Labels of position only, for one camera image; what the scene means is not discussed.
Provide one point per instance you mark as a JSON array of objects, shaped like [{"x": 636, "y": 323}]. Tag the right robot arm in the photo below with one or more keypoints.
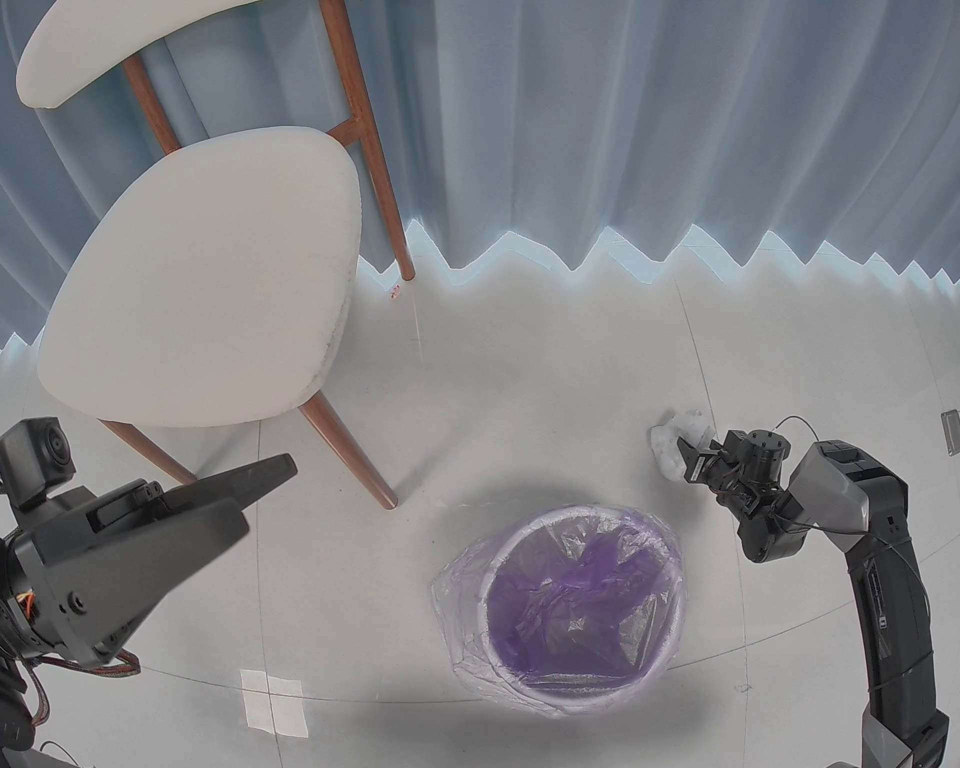
[{"x": 892, "y": 637}]

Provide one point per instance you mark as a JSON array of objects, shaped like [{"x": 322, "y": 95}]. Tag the white trash bin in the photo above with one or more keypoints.
[{"x": 570, "y": 697}]

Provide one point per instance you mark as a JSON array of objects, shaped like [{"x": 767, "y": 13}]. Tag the purple plastic bag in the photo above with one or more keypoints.
[{"x": 570, "y": 592}]

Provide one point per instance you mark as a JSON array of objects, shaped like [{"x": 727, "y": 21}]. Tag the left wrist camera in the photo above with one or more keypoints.
[{"x": 37, "y": 457}]

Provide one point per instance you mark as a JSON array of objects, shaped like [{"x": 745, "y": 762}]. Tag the white paper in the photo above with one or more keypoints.
[{"x": 675, "y": 450}]

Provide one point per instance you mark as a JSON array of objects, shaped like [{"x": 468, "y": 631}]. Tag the white cushioned wooden chair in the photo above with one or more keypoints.
[{"x": 210, "y": 285}]

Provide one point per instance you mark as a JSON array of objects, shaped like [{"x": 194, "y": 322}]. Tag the pale blue curtain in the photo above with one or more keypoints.
[{"x": 675, "y": 112}]

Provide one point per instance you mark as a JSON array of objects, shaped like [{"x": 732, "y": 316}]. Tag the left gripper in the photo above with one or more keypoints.
[{"x": 30, "y": 585}]

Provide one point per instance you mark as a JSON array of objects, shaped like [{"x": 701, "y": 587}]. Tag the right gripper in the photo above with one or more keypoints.
[{"x": 724, "y": 480}]

